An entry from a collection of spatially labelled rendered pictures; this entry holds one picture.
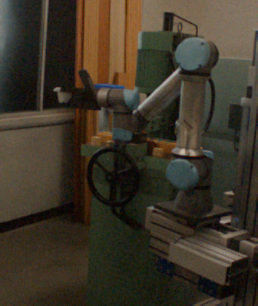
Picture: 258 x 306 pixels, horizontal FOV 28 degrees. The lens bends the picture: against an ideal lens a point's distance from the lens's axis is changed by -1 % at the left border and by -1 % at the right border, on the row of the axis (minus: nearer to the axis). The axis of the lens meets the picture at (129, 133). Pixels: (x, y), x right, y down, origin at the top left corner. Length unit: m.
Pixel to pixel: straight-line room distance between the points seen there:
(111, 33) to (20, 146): 1.25
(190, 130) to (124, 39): 2.91
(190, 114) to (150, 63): 0.85
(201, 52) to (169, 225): 0.71
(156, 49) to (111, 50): 1.86
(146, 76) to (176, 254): 1.06
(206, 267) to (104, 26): 2.95
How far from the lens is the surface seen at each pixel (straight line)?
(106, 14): 4.49
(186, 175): 1.87
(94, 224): 2.85
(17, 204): 4.10
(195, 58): 1.82
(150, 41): 2.67
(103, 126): 3.61
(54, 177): 4.34
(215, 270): 1.83
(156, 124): 2.77
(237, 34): 5.04
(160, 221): 2.16
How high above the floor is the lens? 1.40
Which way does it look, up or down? 9 degrees down
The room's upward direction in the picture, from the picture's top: 4 degrees clockwise
